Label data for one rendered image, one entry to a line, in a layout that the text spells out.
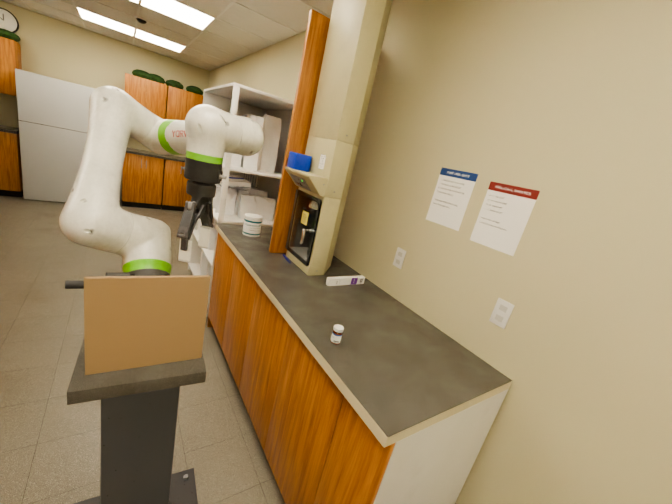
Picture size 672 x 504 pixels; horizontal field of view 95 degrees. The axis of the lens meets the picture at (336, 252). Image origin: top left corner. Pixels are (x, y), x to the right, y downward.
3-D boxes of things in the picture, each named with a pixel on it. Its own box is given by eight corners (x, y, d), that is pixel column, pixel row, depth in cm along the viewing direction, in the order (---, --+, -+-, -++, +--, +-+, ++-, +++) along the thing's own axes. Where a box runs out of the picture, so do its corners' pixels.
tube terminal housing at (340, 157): (317, 256, 220) (341, 144, 198) (342, 274, 195) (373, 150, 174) (285, 255, 206) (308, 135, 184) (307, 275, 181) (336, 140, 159)
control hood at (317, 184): (298, 185, 193) (301, 169, 190) (324, 197, 168) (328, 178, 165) (281, 182, 186) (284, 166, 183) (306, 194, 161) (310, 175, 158)
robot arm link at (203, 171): (191, 155, 87) (175, 155, 78) (232, 165, 88) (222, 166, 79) (188, 177, 89) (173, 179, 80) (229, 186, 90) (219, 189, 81)
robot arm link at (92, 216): (42, 243, 79) (82, 86, 98) (110, 259, 93) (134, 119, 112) (71, 230, 74) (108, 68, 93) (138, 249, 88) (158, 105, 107)
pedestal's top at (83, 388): (66, 405, 76) (66, 392, 75) (88, 332, 102) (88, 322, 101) (205, 382, 93) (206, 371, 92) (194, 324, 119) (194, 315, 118)
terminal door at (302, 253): (287, 249, 204) (298, 189, 192) (308, 267, 180) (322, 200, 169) (285, 249, 203) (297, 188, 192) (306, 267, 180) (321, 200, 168)
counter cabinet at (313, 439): (277, 318, 308) (294, 232, 283) (439, 536, 151) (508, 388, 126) (206, 326, 270) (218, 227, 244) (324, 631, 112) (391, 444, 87)
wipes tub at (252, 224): (256, 232, 242) (259, 213, 238) (262, 237, 232) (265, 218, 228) (239, 231, 235) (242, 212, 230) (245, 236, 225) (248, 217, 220)
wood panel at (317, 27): (329, 252, 235) (376, 46, 195) (331, 253, 233) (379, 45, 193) (268, 251, 207) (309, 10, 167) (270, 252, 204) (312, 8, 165)
